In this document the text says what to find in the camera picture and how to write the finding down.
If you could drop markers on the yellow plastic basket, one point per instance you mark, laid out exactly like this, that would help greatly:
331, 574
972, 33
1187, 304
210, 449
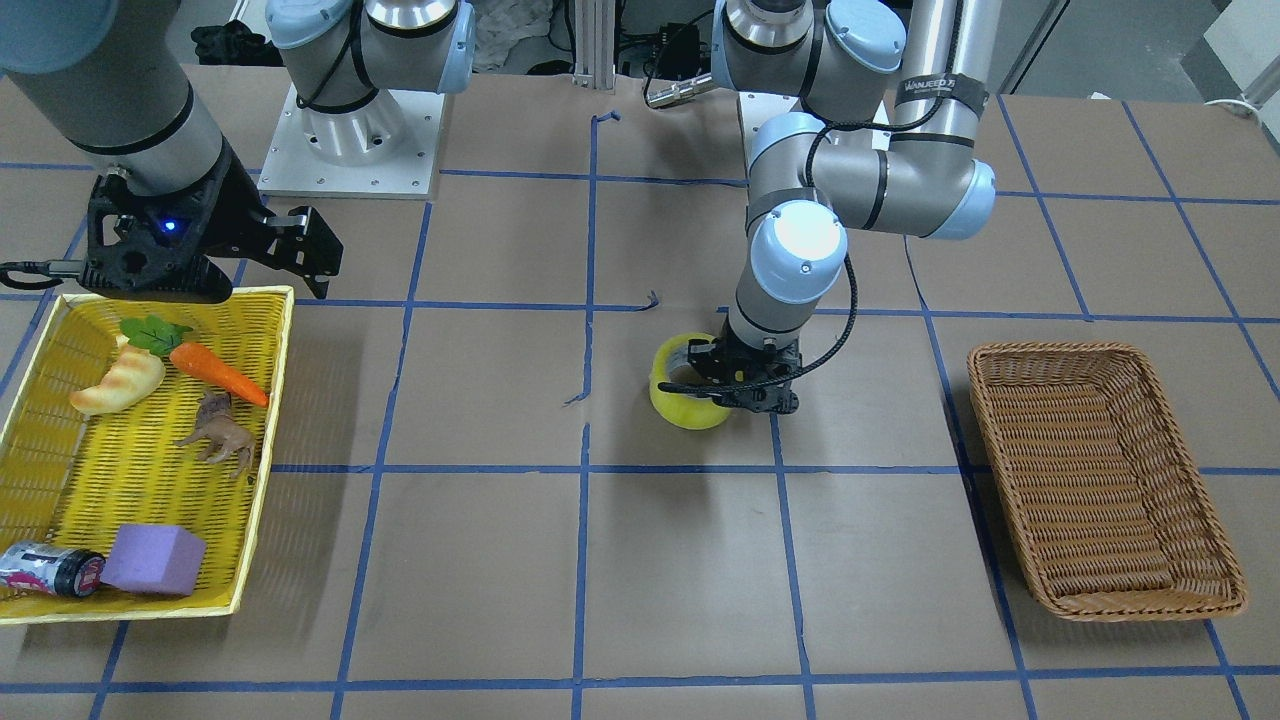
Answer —
73, 480

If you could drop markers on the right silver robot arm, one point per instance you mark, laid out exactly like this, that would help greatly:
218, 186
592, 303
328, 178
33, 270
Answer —
100, 72

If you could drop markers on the purple cube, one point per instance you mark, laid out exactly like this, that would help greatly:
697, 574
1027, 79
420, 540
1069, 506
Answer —
154, 559

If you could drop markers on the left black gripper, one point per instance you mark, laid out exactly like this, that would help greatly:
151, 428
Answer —
716, 357

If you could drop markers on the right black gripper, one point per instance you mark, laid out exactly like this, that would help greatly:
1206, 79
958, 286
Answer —
237, 205

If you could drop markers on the brown wicker basket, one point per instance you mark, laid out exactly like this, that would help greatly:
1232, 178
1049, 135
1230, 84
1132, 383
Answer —
1106, 509

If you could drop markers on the brown toy lion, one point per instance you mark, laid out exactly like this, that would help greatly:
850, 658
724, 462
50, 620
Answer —
214, 421

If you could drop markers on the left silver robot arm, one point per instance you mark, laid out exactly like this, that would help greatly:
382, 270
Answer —
852, 65

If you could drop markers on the black cloth bundle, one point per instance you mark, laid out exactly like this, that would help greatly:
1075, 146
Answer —
234, 44

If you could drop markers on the yellow toy banana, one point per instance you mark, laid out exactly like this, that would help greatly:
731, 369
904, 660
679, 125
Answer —
134, 375

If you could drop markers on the yellow tape roll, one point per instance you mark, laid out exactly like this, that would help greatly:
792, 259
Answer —
671, 363

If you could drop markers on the orange toy carrot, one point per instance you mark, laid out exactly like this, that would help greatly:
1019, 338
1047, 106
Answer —
200, 362

